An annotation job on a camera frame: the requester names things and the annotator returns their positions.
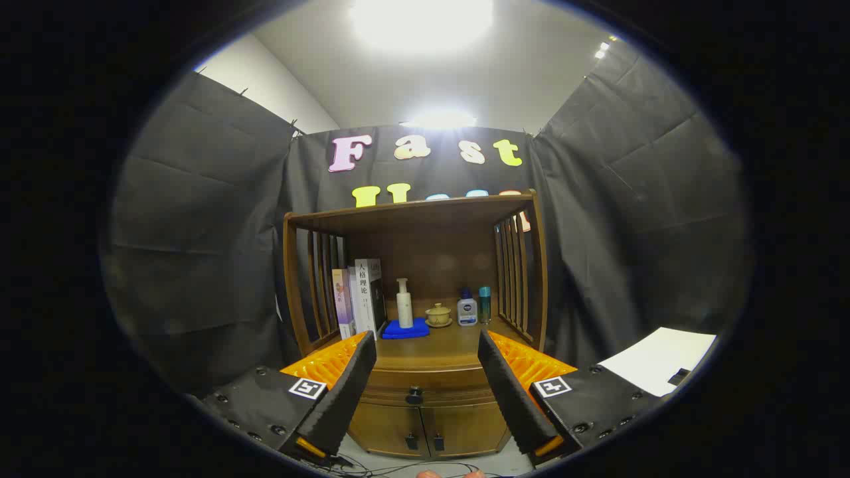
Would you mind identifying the white bottle blue cap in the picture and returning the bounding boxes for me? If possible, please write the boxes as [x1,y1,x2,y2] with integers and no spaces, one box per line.
[457,287,478,327]

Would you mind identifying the pink purple book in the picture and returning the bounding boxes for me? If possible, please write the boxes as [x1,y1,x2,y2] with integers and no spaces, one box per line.
[331,268,356,341]

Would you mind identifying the brown wooden countertop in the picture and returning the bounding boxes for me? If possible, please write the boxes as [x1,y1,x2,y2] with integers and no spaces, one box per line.
[309,315,535,372]

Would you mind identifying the wooden cabinet door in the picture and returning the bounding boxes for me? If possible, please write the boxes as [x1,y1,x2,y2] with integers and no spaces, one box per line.
[347,402,427,460]
[422,401,512,459]

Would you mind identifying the brown wooden cabinet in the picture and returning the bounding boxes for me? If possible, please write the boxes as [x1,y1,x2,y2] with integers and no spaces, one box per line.
[282,189,549,460]

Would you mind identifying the thick white book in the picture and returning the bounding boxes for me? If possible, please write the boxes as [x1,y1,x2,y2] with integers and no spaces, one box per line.
[349,258,388,341]

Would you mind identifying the white flat sheet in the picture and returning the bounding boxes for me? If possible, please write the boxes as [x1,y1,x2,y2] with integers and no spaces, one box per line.
[598,327,718,398]

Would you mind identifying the white pump bottle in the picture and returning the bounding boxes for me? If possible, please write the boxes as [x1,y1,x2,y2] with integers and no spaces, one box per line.
[396,278,414,329]

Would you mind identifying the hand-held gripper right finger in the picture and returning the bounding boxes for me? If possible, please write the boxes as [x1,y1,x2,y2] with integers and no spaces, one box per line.
[477,329,668,467]

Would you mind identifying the black floor cables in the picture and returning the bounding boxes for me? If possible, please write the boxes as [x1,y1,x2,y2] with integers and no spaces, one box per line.
[312,455,492,478]

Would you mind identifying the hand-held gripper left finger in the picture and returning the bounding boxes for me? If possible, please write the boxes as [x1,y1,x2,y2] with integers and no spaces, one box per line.
[189,331,378,465]

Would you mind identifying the brown wooden drawer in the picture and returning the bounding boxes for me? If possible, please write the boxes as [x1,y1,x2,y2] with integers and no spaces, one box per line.
[362,367,495,407]

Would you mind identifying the small ceiling light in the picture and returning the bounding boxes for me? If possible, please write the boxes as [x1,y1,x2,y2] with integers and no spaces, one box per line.
[402,110,479,131]

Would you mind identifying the blue folded cloth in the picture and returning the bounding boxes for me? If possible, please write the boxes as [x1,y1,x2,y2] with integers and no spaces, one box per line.
[381,317,431,340]

